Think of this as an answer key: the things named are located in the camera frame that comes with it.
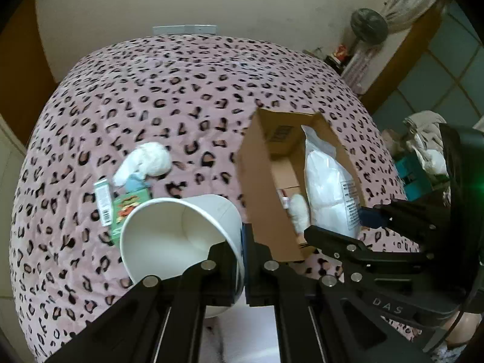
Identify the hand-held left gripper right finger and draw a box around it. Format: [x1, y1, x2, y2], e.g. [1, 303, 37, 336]
[241, 223, 432, 363]

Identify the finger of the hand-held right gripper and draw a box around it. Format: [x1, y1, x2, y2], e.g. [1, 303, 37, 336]
[303, 225, 464, 293]
[358, 198, 453, 253]

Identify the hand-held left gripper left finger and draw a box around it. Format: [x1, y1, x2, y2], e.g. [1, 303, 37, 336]
[49, 241, 243, 363]

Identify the white paper cup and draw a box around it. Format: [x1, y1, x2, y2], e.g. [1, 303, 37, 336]
[119, 194, 243, 319]

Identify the brown cardboard box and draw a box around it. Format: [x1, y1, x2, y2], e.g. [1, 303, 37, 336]
[235, 107, 367, 263]

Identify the green printed packet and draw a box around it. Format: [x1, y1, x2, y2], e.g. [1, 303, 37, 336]
[111, 188, 152, 241]

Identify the white fluffy toy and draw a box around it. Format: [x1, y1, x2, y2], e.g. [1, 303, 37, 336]
[288, 194, 310, 236]

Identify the white plastic bag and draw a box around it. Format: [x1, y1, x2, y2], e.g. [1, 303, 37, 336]
[301, 124, 364, 240]

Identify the teal storage box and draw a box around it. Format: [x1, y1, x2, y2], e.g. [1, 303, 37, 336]
[392, 150, 436, 202]

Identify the white fleece cloth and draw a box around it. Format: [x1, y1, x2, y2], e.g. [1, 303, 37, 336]
[198, 302, 283, 363]

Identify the pile of pale clothes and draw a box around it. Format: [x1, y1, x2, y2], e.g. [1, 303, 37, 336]
[402, 110, 451, 183]

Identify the white plush toy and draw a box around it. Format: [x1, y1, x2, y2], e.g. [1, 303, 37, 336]
[113, 142, 172, 188]

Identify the small white green box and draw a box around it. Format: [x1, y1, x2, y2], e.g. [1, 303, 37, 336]
[93, 179, 115, 228]

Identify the patterned hanging cloth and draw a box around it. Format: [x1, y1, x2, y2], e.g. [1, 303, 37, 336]
[341, 43, 374, 96]

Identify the red white small item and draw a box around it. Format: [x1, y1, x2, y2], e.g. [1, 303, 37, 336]
[332, 43, 351, 66]

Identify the pink leopard print blanket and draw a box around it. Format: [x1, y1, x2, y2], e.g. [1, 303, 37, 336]
[9, 34, 421, 362]

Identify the dark standing fan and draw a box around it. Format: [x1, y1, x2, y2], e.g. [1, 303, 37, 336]
[350, 7, 389, 61]

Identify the white curtain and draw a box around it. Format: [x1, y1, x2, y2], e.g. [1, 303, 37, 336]
[381, 0, 446, 31]

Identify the white wardrobe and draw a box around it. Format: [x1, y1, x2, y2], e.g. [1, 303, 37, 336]
[0, 116, 28, 300]

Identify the brown wooden door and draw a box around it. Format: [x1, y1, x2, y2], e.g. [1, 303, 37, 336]
[0, 0, 58, 147]

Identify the grey wall device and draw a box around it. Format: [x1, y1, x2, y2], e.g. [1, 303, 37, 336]
[152, 25, 217, 36]

